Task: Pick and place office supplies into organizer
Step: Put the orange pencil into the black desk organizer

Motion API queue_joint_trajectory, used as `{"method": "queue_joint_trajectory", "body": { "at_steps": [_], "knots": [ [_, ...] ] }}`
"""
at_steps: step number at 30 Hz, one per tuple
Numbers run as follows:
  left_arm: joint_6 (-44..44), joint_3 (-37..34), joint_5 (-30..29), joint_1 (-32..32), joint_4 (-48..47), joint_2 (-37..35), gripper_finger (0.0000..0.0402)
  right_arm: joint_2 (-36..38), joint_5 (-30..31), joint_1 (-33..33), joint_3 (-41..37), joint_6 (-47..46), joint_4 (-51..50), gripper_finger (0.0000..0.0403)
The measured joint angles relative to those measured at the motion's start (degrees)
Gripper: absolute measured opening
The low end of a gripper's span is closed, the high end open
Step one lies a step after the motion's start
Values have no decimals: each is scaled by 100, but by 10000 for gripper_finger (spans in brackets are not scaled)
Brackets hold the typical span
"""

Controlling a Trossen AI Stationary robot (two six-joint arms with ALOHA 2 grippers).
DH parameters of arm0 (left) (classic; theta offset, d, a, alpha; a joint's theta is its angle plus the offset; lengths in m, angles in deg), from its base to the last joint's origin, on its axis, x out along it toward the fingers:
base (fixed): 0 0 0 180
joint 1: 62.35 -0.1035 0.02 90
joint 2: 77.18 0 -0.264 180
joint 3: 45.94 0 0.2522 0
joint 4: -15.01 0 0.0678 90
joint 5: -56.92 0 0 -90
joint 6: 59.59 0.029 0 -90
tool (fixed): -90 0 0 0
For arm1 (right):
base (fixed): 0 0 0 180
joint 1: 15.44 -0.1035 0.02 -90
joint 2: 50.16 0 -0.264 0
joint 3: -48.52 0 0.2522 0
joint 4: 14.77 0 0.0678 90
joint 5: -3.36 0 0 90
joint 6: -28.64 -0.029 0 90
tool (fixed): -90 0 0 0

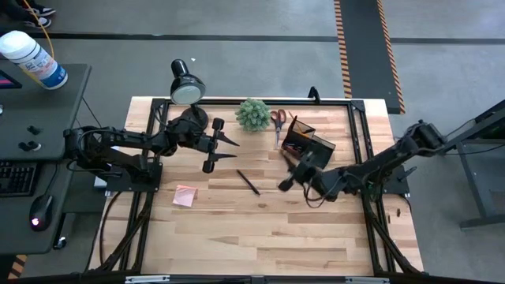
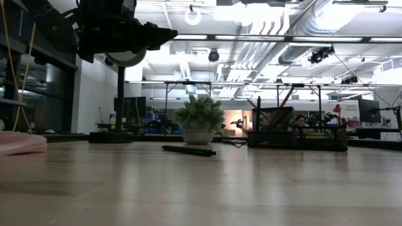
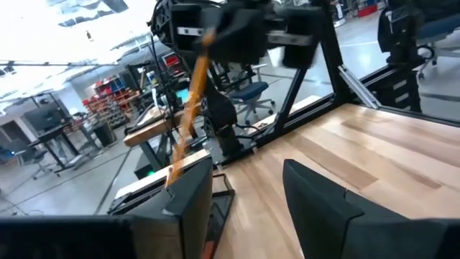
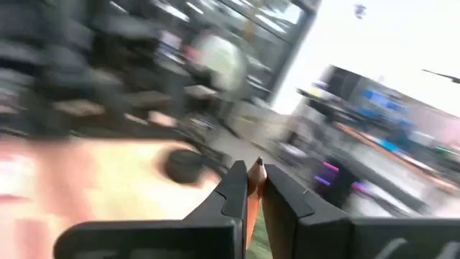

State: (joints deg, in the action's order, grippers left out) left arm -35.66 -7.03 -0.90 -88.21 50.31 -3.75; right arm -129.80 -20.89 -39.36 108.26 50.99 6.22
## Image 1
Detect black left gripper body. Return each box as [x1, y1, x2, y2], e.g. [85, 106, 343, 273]
[195, 117, 226, 174]

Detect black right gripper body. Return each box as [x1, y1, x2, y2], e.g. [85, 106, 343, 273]
[278, 151, 324, 193]

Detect black mesh desk organizer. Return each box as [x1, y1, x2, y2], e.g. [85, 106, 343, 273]
[280, 115, 337, 170]

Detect red-handled scissors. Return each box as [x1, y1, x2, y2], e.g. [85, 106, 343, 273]
[269, 109, 288, 151]

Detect black pen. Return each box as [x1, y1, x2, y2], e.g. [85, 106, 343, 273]
[235, 169, 261, 196]

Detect pink sticky note pad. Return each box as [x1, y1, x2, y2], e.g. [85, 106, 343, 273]
[172, 184, 198, 208]

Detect green potted artificial plant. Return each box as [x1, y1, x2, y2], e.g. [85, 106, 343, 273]
[234, 98, 272, 133]

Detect black desk lamp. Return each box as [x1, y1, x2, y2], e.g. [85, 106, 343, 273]
[169, 58, 210, 133]

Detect black hazard-striped floor mat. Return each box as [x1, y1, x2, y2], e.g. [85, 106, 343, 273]
[333, 0, 406, 115]

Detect black metal table stand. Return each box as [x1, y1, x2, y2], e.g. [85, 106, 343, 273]
[436, 98, 505, 230]

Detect black computer desk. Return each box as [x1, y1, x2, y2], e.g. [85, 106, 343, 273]
[0, 62, 92, 256]

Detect black computer mouse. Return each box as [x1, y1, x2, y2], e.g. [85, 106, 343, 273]
[29, 193, 55, 233]

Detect black keyboard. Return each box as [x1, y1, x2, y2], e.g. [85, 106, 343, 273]
[0, 160, 40, 198]

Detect white wipes canister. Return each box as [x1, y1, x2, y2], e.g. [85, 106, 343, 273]
[0, 30, 69, 91]

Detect person's shoe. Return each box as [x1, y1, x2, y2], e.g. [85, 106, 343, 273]
[29, 2, 56, 17]
[21, 15, 52, 29]

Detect dark display screen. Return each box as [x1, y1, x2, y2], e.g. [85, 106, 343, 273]
[0, 69, 23, 90]

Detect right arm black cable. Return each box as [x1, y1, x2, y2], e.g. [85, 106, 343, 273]
[302, 175, 336, 209]

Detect black metal table frame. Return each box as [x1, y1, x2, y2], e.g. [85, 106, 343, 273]
[88, 85, 425, 284]

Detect black power cable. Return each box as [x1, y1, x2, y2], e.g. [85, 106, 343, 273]
[98, 191, 119, 273]

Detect yellow cable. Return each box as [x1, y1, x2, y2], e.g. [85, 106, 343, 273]
[21, 0, 55, 86]

